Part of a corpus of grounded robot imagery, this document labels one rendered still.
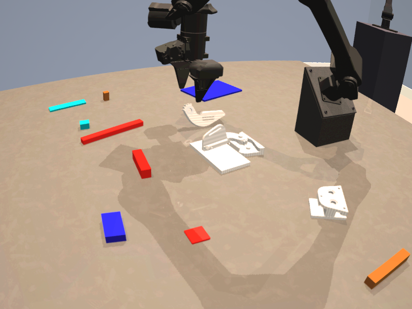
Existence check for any red flat square plate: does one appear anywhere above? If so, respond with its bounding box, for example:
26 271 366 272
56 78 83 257
184 226 210 244

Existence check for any small cyan cube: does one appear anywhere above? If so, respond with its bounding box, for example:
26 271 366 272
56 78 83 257
80 120 89 130

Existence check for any blue flat square plate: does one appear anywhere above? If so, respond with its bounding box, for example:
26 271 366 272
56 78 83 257
180 80 242 102

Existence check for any blue rectangular block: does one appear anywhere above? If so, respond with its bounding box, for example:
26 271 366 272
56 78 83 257
101 211 126 243

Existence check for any cyan flat rectangular plate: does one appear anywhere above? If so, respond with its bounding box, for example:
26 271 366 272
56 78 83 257
49 99 86 112

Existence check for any red rectangular block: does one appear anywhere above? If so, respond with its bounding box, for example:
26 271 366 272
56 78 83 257
132 149 151 179

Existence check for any long red bar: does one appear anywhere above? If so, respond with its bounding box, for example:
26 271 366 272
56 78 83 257
81 119 143 145

